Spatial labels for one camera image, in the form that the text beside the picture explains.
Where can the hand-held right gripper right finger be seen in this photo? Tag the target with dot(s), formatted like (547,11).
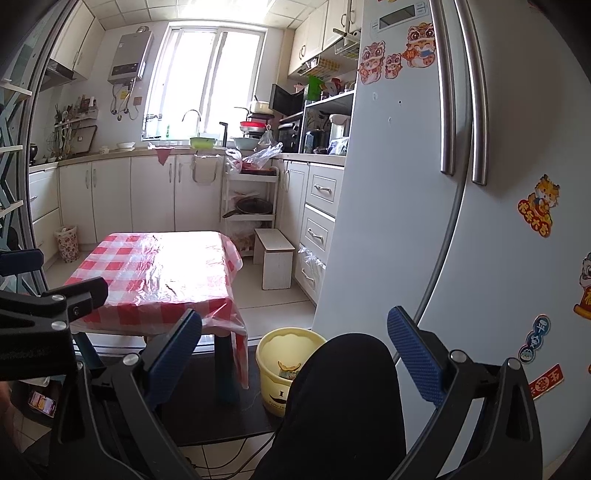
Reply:
(415,355)

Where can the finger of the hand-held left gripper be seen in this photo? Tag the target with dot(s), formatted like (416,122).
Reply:
(21,263)
(78,297)

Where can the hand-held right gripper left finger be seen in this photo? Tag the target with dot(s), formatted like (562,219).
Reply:
(178,350)

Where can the yellow plastic bucket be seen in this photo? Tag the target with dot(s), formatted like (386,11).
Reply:
(272,397)

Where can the patterned wastebasket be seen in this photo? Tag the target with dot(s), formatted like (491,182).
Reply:
(68,244)

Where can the small table with teal legs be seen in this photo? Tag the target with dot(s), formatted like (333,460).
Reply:
(226,369)

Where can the dark floor mat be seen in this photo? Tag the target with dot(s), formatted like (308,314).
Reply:
(198,406)

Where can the cream stove cabinet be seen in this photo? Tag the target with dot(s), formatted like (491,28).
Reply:
(44,207)

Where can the smartphone with lit screen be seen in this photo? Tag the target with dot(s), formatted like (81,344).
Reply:
(42,405)

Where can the red white checked tablecloth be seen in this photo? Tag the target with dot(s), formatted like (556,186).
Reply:
(152,277)

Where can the white blue shoe rack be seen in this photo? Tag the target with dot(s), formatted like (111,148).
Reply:
(11,184)

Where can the person's black trouser leg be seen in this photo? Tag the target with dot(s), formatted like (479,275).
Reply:
(337,406)

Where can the cream kitchen base cabinets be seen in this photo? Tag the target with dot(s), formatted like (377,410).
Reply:
(138,194)

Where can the blue oval fridge sticker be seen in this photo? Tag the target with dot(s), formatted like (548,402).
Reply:
(534,339)

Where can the white step stool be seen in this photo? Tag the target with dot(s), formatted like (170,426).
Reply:
(277,263)

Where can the red label fridge sticker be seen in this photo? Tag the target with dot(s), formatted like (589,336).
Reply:
(547,381)

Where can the clear hanging plastic bag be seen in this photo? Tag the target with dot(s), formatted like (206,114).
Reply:
(311,263)

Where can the white rolling cart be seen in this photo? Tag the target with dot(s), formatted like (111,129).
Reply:
(251,226)

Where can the dark frying pan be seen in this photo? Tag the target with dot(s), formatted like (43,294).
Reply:
(251,206)

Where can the pink hanging cloth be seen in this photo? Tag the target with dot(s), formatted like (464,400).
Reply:
(163,156)

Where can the cream drawer cabinet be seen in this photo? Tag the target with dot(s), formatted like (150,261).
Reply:
(314,221)

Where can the white refrigerator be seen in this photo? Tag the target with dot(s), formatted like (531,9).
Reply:
(415,184)

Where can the white hanging bag holder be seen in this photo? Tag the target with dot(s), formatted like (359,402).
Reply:
(204,170)

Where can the white red figure sticker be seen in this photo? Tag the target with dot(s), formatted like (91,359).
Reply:
(584,286)

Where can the range hood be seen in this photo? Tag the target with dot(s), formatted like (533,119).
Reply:
(57,76)

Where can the orange tiger fridge sticker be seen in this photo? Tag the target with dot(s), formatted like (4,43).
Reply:
(540,207)

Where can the green basin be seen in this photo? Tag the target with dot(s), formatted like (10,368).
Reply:
(203,142)

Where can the crumpled clear plastic bags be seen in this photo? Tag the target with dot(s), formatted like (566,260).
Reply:
(258,157)

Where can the chrome faucet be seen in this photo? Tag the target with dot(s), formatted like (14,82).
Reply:
(191,120)

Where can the cream upper cabinets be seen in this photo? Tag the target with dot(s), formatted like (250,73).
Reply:
(78,41)
(318,32)

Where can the stack of bowls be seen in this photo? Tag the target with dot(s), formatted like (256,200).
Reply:
(251,134)

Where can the white kettle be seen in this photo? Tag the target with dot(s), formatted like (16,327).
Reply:
(338,131)

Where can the black toaster oven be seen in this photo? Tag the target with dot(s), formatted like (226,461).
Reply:
(290,136)

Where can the kitchen window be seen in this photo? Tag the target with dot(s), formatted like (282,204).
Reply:
(203,78)

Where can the white counter shelf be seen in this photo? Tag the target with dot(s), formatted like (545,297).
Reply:
(328,106)

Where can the green bag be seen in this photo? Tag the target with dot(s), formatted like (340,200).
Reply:
(315,87)

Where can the small pink lion sticker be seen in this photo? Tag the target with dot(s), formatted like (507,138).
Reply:
(393,64)

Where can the pink lion fridge sticker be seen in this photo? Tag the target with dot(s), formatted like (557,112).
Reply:
(371,62)

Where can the large lion dance sticker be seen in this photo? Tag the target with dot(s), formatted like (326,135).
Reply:
(421,46)

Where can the grey wall tray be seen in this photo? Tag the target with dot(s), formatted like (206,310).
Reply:
(85,138)

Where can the grey sliding door frame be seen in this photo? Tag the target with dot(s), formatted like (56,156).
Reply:
(41,115)

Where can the wall utensil rack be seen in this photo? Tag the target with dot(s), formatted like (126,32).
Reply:
(74,120)

